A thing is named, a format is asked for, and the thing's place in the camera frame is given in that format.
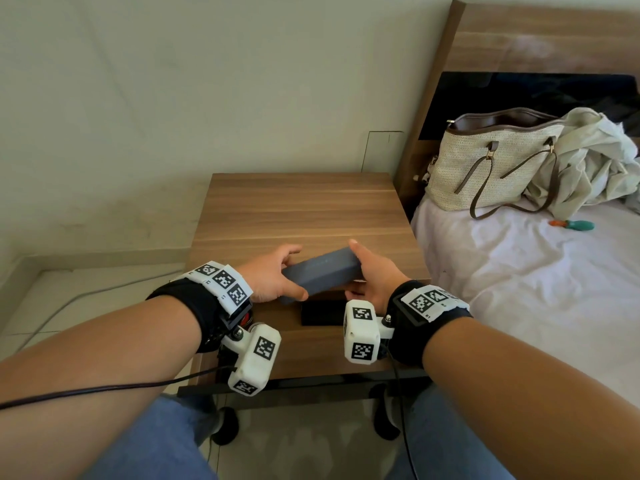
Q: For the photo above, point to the person's right forearm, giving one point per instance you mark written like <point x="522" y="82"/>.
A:
<point x="525" y="404"/>

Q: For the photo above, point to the white bed sheet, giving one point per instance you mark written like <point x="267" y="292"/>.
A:
<point x="540" y="284"/>

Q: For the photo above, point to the grey rectangular box lid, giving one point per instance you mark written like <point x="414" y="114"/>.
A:
<point x="322" y="274"/>

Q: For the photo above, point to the white wall access panel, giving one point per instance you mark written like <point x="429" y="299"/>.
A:
<point x="382" y="152"/>

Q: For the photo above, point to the person's right hand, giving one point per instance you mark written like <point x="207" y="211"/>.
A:
<point x="380" y="279"/>

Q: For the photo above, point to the wooden bedside table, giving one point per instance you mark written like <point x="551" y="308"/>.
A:
<point x="300" y="214"/>

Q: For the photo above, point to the black box base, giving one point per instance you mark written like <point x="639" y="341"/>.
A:
<point x="322" y="313"/>

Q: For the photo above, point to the person's left hand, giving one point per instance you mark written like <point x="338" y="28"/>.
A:
<point x="265" y="279"/>

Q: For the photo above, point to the black marker wrist band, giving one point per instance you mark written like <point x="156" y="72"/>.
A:
<point x="200" y="299"/>
<point x="415" y="324"/>

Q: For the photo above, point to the wooden bed headboard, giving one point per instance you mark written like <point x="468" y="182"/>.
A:
<point x="525" y="39"/>

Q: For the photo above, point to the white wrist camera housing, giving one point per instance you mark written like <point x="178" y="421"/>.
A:
<point x="361" y="334"/>
<point x="255" y="359"/>

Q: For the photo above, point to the person's right leg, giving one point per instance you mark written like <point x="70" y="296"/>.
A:
<point x="445" y="444"/>

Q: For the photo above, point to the person's right thumb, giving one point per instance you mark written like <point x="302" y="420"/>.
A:
<point x="354" y="294"/>

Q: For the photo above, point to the person's left forearm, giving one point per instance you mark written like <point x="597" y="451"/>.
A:
<point x="100" y="354"/>

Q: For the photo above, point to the person's leg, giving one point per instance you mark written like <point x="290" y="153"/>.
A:
<point x="155" y="444"/>
<point x="445" y="444"/>

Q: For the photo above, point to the green orange screwdriver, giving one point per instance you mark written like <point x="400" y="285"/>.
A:
<point x="575" y="225"/>

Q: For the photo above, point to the person's left leg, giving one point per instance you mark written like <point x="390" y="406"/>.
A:
<point x="155" y="444"/>

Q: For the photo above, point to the cream crumpled cloth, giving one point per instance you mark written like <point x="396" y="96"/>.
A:
<point x="595" y="159"/>

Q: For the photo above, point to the black glossy headboard panel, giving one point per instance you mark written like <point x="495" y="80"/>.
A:
<point x="530" y="92"/>

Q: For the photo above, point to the person's left thumb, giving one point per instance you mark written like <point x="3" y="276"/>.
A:
<point x="295" y="293"/>

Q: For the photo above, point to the beige woven handbag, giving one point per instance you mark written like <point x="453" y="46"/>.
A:
<point x="465" y="164"/>

